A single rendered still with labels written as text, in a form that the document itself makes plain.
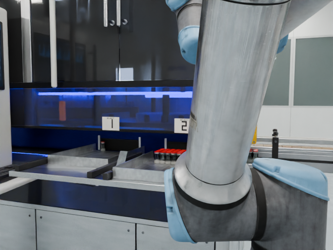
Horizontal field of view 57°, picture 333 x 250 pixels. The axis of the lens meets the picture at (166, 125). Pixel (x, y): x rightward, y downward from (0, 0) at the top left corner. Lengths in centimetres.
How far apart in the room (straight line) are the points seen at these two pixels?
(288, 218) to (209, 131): 20
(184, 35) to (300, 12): 22
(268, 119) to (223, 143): 545
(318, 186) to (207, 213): 18
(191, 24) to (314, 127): 533
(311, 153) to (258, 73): 103
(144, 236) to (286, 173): 103
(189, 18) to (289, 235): 43
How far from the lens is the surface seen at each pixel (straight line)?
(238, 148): 38
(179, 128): 126
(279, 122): 583
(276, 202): 49
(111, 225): 149
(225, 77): 32
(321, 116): 588
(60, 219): 164
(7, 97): 164
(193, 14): 65
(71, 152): 137
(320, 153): 135
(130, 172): 95
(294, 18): 52
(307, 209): 51
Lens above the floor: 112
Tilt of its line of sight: 4 degrees down
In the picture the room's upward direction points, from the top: straight up
